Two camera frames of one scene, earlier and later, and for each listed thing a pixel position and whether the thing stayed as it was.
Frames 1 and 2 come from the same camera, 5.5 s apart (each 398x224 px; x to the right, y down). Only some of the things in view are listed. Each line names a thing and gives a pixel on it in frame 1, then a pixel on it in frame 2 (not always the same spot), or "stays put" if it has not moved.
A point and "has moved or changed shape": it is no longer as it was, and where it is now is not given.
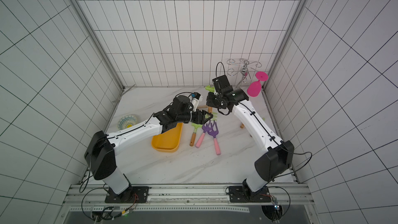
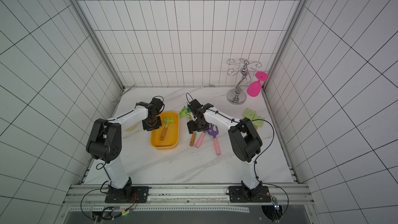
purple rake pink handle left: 205,128 stays put
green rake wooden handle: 193,139 stays put
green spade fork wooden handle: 211,89 has moved or changed shape
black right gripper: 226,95 -> 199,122
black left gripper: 203,113 -> 145,127
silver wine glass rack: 245,67 stays put
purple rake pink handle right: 215,133 stays put
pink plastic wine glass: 254,88 stays put
